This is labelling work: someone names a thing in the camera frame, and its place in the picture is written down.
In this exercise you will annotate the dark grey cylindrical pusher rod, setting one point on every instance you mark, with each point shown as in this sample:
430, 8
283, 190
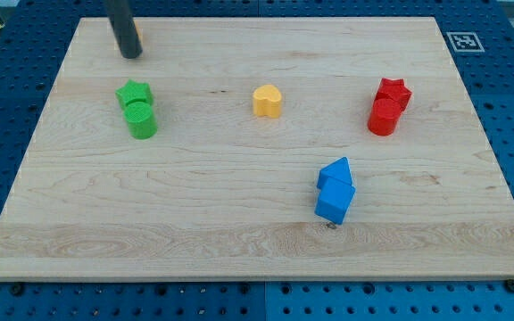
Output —
121, 18

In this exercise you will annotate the yellow hexagon block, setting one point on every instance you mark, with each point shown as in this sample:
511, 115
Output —
139, 32

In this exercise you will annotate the yellow heart block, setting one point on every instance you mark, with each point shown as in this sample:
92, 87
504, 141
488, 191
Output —
267, 101

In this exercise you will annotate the green star block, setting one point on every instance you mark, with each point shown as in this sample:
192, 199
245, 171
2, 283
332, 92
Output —
133, 92

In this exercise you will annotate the green cylinder block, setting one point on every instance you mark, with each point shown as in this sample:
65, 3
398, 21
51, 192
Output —
140, 120

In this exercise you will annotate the light wooden board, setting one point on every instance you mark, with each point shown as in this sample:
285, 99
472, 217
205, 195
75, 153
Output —
220, 194

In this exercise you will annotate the blue triangle block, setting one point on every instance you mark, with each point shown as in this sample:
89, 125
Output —
339, 170

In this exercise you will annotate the blue cube block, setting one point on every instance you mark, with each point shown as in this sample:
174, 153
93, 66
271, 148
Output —
334, 200

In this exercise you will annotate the red cylinder block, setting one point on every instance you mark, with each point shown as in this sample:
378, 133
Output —
384, 116

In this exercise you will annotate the red star block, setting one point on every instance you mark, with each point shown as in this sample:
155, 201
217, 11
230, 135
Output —
394, 89

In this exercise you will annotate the black bolt left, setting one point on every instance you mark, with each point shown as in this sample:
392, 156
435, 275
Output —
16, 289

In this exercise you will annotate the black bolt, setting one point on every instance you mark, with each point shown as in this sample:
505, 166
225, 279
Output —
509, 285
16, 289

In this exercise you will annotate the white fiducial marker tag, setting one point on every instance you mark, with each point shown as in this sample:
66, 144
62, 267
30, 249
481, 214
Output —
465, 42

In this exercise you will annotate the black bolt right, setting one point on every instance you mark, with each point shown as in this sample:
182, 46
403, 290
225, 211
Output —
509, 285

